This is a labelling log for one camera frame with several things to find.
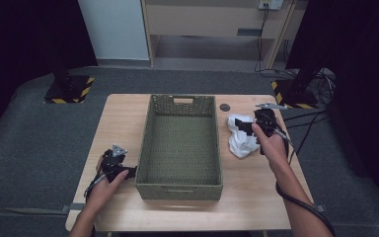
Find person's right hand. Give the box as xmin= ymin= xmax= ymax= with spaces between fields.
xmin=251 ymin=122 xmax=290 ymax=174

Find white wall socket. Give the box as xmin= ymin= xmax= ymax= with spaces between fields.
xmin=258 ymin=0 xmax=284 ymax=11

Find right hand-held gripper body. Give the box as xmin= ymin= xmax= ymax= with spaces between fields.
xmin=253 ymin=102 xmax=289 ymax=156

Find white cloth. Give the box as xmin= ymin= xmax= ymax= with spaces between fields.
xmin=226 ymin=113 xmax=262 ymax=159

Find left hand-held gripper cable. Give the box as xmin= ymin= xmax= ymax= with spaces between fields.
xmin=83 ymin=173 xmax=109 ymax=202

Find right hand-held gripper cable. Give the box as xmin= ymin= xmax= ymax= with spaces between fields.
xmin=269 ymin=122 xmax=337 ymax=237

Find striped black stand base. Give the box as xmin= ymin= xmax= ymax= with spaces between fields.
xmin=270 ymin=78 xmax=320 ymax=110
xmin=43 ymin=74 xmax=96 ymax=105

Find black curtain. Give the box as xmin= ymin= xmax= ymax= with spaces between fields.
xmin=285 ymin=0 xmax=379 ymax=211
xmin=0 ymin=0 xmax=99 ymax=146

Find green woven basket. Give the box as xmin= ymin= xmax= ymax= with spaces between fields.
xmin=134 ymin=94 xmax=224 ymax=201

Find white cabinet panel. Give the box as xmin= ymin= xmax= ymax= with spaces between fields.
xmin=77 ymin=0 xmax=151 ymax=61

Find person's left hand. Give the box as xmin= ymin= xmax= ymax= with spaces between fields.
xmin=84 ymin=169 xmax=130 ymax=215

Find black floor cables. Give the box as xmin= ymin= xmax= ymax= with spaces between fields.
xmin=255 ymin=6 xmax=337 ymax=166

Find hand-held gripper cable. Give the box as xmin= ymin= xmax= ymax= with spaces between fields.
xmin=269 ymin=122 xmax=337 ymax=237
xmin=83 ymin=173 xmax=109 ymax=202

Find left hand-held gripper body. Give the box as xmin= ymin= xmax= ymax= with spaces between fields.
xmin=99 ymin=143 xmax=129 ymax=184

